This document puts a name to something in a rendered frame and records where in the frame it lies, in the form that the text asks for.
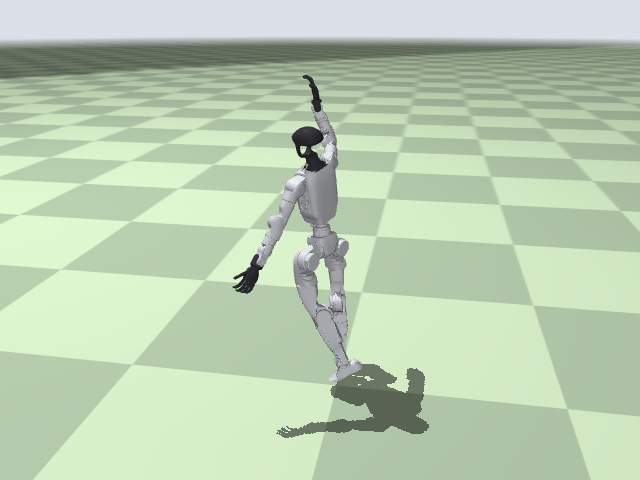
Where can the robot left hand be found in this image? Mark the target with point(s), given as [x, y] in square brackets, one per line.
[250, 275]

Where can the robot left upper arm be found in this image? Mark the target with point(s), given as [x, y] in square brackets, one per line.
[293, 189]

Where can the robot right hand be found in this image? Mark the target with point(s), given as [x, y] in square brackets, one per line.
[316, 101]

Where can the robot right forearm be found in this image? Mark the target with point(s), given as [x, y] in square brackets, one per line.
[323, 123]

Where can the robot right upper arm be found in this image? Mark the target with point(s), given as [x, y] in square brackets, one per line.
[330, 151]

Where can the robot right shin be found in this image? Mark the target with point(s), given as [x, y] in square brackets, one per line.
[341, 319]

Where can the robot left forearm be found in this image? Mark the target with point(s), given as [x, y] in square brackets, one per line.
[270, 239]

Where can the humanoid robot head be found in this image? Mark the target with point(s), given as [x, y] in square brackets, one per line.
[309, 136]

